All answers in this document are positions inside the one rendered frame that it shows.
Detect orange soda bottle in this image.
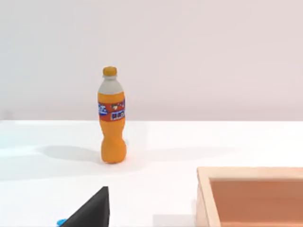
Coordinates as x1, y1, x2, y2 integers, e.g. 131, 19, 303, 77
97, 66, 128, 165

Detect shallow salmon-coloured box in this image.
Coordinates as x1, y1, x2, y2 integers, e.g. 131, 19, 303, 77
196, 166, 303, 227

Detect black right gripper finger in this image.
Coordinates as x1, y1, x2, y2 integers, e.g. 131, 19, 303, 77
60, 186, 111, 227

